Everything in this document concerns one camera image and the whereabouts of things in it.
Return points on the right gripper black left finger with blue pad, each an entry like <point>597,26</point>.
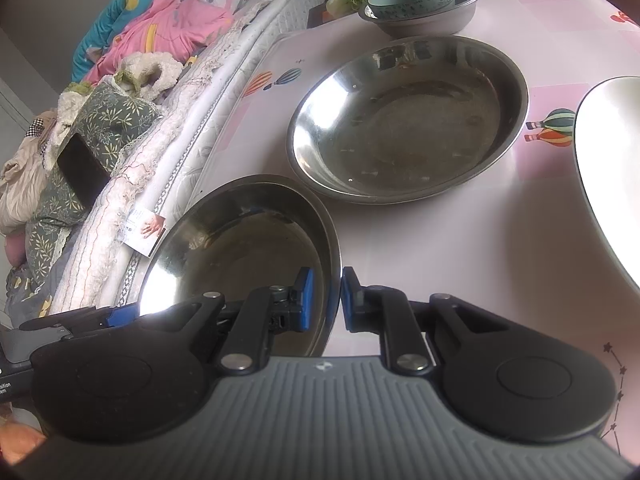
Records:
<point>235,338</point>

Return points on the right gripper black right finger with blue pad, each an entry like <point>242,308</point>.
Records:
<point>416,337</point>

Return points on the small steel bowl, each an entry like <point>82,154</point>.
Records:
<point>252,232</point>

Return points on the large steel bowl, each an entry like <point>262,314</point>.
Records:
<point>408,121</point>

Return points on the white ceramic plate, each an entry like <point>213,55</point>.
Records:
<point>606,153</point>

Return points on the deep steel basin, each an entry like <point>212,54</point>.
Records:
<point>443,22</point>

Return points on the person's left hand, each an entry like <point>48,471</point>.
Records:
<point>20,433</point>

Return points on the small photo card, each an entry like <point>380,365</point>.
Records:
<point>142,230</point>

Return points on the white quilted mattress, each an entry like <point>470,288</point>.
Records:
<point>160,172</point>

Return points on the black smartphone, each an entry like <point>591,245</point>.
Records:
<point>82,171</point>

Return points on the floral grey pillow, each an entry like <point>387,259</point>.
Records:
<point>107,124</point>

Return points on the white fluffy towel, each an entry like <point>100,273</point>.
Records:
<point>149,75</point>

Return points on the pink and teal blanket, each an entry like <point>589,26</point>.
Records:
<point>124,27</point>

